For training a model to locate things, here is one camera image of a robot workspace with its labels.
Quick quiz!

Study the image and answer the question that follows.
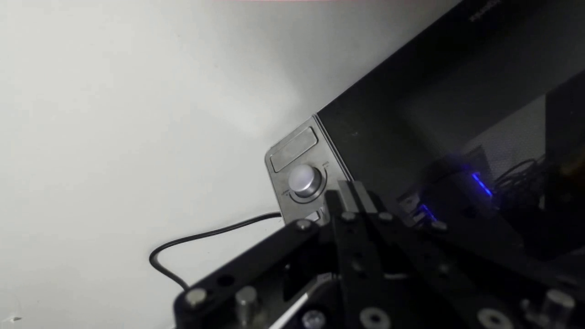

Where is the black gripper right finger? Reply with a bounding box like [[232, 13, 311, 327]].
[[338, 179, 576, 313]]

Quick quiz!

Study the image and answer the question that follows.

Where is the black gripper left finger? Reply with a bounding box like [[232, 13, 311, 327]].
[[174, 188, 357, 329]]

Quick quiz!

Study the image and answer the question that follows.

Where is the silver microwave oven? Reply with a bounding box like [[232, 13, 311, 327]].
[[263, 0, 585, 285]]

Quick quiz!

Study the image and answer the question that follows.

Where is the black microwave power cable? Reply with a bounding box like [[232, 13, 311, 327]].
[[148, 210, 285, 292]]

